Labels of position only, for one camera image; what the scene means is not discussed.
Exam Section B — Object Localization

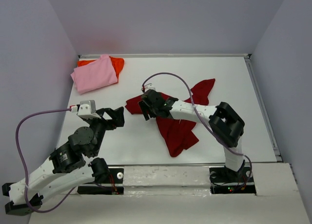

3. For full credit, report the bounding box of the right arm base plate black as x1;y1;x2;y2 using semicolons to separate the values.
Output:
209;167;256;194

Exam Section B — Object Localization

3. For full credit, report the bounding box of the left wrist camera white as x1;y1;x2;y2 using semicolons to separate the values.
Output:
77;100;101;120

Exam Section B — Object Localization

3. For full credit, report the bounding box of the orange folded t shirt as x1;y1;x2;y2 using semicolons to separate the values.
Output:
77;56;125;80

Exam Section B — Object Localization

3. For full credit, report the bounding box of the pink folded t shirt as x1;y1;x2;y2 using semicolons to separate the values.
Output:
71;55;118;94

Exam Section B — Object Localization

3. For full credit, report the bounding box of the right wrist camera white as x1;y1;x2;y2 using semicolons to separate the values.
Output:
141;83;156;93

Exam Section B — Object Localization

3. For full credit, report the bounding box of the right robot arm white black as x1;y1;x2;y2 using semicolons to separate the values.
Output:
138;88;245;172

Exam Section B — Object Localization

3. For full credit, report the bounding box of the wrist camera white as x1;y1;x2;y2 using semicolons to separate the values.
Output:
141;83;156;93
77;100;101;120

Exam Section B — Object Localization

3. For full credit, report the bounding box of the dark red t shirt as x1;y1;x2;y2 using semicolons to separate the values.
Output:
125;78;216;158

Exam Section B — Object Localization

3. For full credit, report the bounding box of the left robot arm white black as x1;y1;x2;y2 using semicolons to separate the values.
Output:
2;101;125;216

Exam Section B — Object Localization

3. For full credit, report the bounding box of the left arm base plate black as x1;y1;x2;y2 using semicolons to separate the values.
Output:
77;167;124;195

